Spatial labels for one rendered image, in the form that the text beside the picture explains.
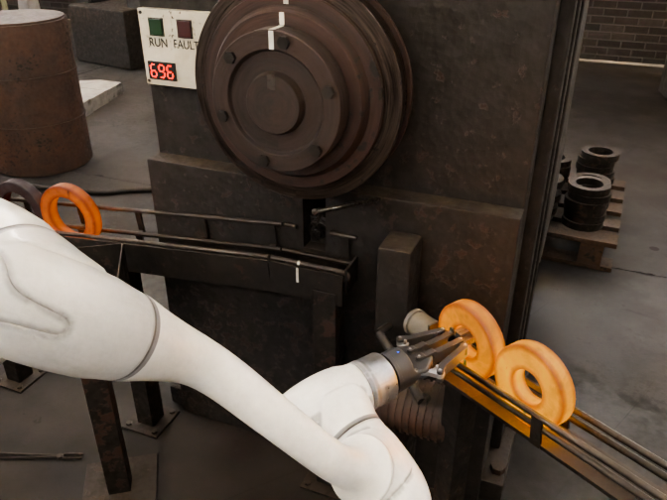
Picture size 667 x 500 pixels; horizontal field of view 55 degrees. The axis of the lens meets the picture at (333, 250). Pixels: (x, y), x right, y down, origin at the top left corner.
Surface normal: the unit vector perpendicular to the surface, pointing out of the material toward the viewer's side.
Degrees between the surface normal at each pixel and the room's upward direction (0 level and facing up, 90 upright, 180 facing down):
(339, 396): 20
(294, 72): 90
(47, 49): 90
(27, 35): 90
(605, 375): 0
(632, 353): 0
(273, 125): 90
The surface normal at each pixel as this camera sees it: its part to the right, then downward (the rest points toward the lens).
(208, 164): 0.00, -0.88
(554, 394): -0.84, 0.25
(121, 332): 0.82, 0.14
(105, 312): 0.86, -0.12
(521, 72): -0.38, 0.44
